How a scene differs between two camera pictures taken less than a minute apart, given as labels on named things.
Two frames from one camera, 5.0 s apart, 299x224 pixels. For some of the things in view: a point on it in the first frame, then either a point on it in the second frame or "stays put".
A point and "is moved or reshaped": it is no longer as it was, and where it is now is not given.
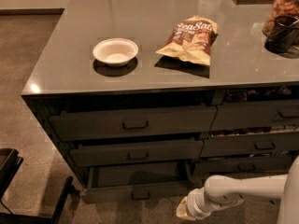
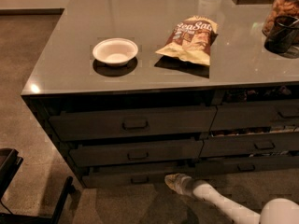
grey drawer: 133,182 is moved or reshaped
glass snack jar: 285,4 stays put
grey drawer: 127,124 stays put
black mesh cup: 285,31 stays put
